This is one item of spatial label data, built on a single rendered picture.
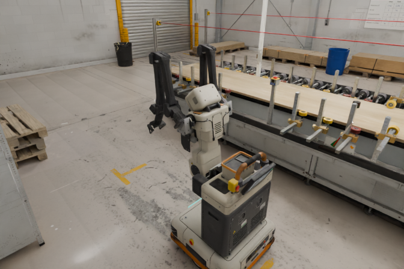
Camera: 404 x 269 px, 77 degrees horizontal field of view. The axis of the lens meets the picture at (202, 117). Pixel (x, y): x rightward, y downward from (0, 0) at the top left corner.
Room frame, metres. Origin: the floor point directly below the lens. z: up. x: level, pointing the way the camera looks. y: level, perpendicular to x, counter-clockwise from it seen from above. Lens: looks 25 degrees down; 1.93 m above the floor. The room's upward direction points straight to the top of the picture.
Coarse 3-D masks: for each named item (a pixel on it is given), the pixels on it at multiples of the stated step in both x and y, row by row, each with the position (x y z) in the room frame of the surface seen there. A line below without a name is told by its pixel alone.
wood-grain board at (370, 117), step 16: (192, 64) 4.52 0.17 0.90; (208, 80) 3.50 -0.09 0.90; (224, 80) 3.51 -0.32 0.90; (240, 80) 3.51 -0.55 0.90; (256, 80) 3.51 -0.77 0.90; (256, 96) 2.86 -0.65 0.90; (288, 96) 2.86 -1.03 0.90; (304, 96) 2.86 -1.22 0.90; (320, 96) 2.87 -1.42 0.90; (336, 96) 2.87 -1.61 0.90; (336, 112) 2.38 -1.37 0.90; (368, 112) 2.38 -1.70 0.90; (384, 112) 2.39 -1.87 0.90; (400, 112) 2.39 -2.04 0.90; (368, 128) 2.02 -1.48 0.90; (400, 128) 2.02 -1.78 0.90
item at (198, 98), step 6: (210, 84) 1.76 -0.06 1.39; (192, 90) 1.66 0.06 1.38; (198, 90) 1.65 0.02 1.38; (204, 90) 1.68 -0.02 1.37; (210, 90) 1.71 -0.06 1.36; (216, 90) 1.74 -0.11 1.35; (186, 96) 1.71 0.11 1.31; (192, 96) 1.65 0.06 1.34; (198, 96) 1.62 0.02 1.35; (204, 96) 1.64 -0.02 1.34; (210, 96) 1.67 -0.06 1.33; (216, 96) 1.70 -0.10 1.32; (186, 102) 1.69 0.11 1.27; (192, 102) 1.65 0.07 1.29; (198, 102) 1.60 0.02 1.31; (204, 102) 1.60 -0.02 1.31; (210, 102) 1.64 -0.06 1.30; (216, 102) 1.69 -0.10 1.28; (192, 108) 1.65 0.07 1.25; (198, 108) 1.61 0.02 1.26
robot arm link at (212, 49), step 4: (200, 44) 2.00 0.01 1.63; (204, 44) 2.02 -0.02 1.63; (208, 44) 2.02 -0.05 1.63; (204, 48) 1.97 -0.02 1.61; (208, 48) 1.94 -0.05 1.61; (212, 48) 1.98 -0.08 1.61; (208, 52) 1.95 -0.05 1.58; (212, 52) 1.95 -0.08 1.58; (208, 56) 1.96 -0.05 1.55; (212, 56) 1.95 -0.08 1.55; (208, 60) 1.96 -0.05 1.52; (212, 60) 1.95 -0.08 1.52; (208, 64) 1.96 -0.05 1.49; (212, 64) 1.94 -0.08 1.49; (208, 68) 1.96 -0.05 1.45; (212, 68) 1.93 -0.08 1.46; (208, 72) 1.96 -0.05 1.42; (212, 72) 1.93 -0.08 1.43; (212, 76) 1.93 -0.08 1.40; (212, 80) 1.93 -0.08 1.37; (216, 80) 1.95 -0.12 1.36; (216, 84) 1.94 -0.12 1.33; (216, 88) 1.93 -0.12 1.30; (220, 92) 1.95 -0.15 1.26
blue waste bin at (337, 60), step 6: (330, 48) 7.55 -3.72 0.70; (336, 48) 7.60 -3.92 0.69; (330, 54) 7.28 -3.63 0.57; (336, 54) 7.13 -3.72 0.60; (342, 54) 7.08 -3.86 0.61; (348, 54) 7.17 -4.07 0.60; (330, 60) 7.26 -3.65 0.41; (336, 60) 7.13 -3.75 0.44; (342, 60) 7.09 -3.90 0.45; (330, 66) 7.22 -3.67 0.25; (336, 66) 7.12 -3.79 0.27; (342, 66) 7.11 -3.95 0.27; (330, 72) 7.20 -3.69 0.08; (342, 72) 7.15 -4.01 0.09
